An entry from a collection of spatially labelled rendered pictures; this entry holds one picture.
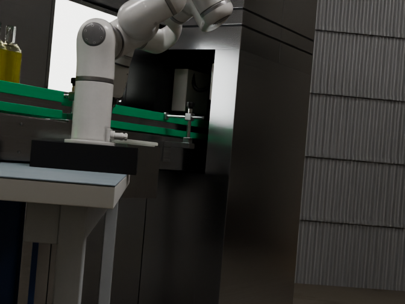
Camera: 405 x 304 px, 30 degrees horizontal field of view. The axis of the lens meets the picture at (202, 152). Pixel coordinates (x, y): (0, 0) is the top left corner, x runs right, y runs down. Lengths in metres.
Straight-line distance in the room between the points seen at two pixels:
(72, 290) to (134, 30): 0.89
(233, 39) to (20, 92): 1.10
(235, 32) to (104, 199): 1.92
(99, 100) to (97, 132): 0.08
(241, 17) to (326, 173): 2.65
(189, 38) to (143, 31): 1.18
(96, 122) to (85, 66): 0.14
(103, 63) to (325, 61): 3.73
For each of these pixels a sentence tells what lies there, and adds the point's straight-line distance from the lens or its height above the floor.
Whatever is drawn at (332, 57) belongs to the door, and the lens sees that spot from 5.49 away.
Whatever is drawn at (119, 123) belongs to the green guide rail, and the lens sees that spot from 2.61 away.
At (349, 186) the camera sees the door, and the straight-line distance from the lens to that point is 5.48.
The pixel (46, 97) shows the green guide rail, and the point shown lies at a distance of 2.19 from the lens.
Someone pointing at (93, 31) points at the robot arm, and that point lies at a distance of 1.87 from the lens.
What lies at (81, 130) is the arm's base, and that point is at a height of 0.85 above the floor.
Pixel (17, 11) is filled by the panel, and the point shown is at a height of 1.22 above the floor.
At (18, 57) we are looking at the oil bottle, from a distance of 2.27.
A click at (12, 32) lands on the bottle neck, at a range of 2.28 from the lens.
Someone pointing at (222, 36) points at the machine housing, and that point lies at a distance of 2.99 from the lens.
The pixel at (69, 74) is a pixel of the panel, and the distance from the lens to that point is 2.66.
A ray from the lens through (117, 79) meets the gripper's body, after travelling 2.29.
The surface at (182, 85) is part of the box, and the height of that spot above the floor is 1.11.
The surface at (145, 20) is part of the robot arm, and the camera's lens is 1.88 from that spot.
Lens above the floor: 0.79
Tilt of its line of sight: 1 degrees up
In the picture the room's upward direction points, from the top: 5 degrees clockwise
